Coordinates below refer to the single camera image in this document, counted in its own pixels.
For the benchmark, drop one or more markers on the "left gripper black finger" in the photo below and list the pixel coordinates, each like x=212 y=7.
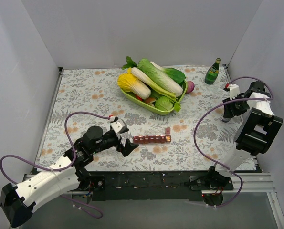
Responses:
x=123 y=130
x=128 y=147

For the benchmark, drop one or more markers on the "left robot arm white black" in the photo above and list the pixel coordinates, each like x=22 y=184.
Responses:
x=20 y=201

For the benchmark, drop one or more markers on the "purple red onion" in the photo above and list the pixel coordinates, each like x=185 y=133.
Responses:
x=190 y=87

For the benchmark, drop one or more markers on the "green glass bottle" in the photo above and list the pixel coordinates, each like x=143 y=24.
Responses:
x=212 y=72

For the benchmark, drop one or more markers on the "yellow napa cabbage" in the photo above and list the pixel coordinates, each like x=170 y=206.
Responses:
x=129 y=83

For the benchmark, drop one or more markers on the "green bok choy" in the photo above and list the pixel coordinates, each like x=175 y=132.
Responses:
x=175 y=74

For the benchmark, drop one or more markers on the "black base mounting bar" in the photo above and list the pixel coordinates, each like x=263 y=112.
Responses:
x=144 y=185

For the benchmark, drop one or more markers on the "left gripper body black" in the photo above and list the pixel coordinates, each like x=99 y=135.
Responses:
x=122 y=145

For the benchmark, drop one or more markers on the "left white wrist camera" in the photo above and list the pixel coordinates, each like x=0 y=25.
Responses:
x=116 y=123

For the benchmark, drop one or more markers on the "white pill bottle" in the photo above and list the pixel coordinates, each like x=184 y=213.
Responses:
x=226 y=117

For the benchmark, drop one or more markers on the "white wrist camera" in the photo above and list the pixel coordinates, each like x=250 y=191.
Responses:
x=233 y=90
x=116 y=123

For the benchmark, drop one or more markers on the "brown mushroom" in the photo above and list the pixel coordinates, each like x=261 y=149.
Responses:
x=150 y=101

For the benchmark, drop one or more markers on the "floral tablecloth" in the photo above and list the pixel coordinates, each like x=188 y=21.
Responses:
x=86 y=97

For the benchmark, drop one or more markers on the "white celery stalk bunch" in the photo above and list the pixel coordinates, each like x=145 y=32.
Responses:
x=156 y=91

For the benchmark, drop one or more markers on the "red weekly pill organizer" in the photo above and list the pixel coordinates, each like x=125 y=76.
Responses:
x=152 y=139

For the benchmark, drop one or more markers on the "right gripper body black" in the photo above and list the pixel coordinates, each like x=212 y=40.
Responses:
x=229 y=109

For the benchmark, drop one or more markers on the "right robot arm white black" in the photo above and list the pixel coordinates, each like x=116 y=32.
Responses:
x=255 y=135

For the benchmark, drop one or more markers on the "green napa cabbage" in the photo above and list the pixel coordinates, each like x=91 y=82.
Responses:
x=160 y=78

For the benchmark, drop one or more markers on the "small round green cabbage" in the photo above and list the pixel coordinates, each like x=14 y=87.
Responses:
x=164 y=104

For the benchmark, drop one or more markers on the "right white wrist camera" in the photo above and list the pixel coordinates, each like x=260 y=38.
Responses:
x=233 y=90

